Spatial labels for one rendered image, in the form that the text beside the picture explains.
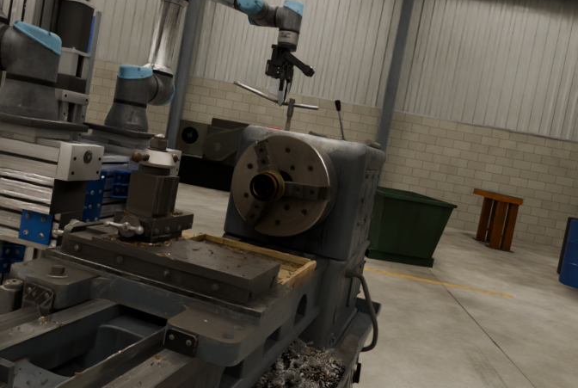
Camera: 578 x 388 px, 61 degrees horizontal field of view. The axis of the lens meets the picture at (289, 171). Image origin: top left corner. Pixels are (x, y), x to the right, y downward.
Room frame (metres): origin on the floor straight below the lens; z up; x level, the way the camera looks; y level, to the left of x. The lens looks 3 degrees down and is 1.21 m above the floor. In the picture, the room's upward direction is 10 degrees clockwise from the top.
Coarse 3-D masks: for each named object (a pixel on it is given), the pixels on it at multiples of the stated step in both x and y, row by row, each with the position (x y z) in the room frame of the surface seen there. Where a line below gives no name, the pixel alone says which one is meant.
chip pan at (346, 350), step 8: (360, 312) 2.12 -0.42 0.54; (360, 320) 2.02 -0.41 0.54; (368, 320) 2.04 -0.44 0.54; (352, 328) 1.91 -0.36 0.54; (360, 328) 1.93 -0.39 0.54; (352, 336) 1.82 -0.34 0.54; (360, 336) 1.83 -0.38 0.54; (336, 344) 1.72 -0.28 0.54; (344, 344) 1.73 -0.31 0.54; (352, 344) 1.74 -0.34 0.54; (336, 352) 1.65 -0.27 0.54; (344, 352) 1.66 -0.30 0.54; (352, 352) 1.67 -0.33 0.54; (336, 360) 1.58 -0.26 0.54; (344, 360) 1.59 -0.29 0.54
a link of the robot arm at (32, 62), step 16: (0, 32) 1.22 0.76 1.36; (16, 32) 1.23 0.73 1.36; (32, 32) 1.23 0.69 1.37; (48, 32) 1.26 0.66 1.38; (0, 48) 1.22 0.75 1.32; (16, 48) 1.22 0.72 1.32; (32, 48) 1.23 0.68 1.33; (48, 48) 1.25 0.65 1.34; (0, 64) 1.23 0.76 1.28; (16, 64) 1.23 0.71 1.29; (32, 64) 1.23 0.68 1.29; (48, 64) 1.26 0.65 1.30; (48, 80) 1.26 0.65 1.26
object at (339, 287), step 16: (256, 240) 1.68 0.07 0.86; (352, 256) 1.70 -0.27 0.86; (336, 272) 1.58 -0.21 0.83; (320, 288) 1.59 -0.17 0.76; (336, 288) 1.59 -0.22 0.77; (352, 288) 1.87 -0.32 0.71; (320, 304) 1.59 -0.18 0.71; (336, 304) 1.64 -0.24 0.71; (352, 304) 1.99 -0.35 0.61; (320, 320) 1.58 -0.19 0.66; (336, 320) 1.65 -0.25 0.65; (352, 320) 2.00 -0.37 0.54; (304, 336) 1.60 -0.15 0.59; (320, 336) 1.58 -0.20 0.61; (336, 336) 1.73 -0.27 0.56; (320, 352) 1.58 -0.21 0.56
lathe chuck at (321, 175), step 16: (256, 144) 1.52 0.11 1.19; (272, 144) 1.51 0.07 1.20; (288, 144) 1.49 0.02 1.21; (304, 144) 1.47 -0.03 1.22; (240, 160) 1.53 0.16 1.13; (288, 160) 1.49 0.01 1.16; (304, 160) 1.47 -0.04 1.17; (320, 160) 1.46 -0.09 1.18; (240, 176) 1.53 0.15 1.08; (304, 176) 1.47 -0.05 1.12; (320, 176) 1.46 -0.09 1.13; (240, 192) 1.53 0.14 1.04; (240, 208) 1.53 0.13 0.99; (272, 208) 1.50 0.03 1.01; (288, 208) 1.48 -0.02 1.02; (304, 208) 1.46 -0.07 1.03; (320, 208) 1.45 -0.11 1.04; (272, 224) 1.49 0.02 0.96; (288, 224) 1.48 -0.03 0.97; (304, 224) 1.46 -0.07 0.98
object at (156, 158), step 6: (144, 150) 0.97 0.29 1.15; (150, 150) 0.97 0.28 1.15; (150, 156) 0.96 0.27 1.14; (156, 156) 0.96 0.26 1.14; (162, 156) 0.96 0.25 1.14; (168, 156) 0.98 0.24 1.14; (138, 162) 0.96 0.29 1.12; (144, 162) 0.95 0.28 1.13; (150, 162) 0.95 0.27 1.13; (156, 162) 0.95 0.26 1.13; (162, 162) 0.96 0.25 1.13; (168, 162) 0.97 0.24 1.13; (174, 162) 0.99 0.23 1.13; (168, 168) 0.97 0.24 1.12; (174, 168) 0.99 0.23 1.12
